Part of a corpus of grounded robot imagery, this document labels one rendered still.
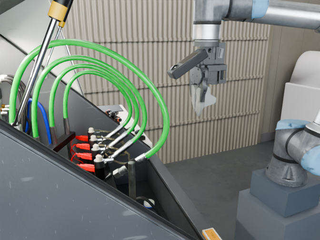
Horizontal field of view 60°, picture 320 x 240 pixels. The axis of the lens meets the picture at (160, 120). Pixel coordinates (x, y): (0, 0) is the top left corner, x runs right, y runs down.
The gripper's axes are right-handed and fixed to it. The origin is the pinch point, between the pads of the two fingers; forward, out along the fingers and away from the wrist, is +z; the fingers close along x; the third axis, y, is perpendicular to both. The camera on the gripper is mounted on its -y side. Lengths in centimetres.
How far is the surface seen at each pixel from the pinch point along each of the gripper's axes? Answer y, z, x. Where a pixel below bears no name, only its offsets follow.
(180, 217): -7.0, 30.7, -6.6
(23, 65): -44.1, -15.3, -3.1
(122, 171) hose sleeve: -24.7, 9.4, -11.9
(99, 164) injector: -29.1, 11.8, -1.6
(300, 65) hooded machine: 237, 17, 203
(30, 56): -42.3, -17.4, -3.9
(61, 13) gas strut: -35, -25, -33
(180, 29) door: 76, -25, 201
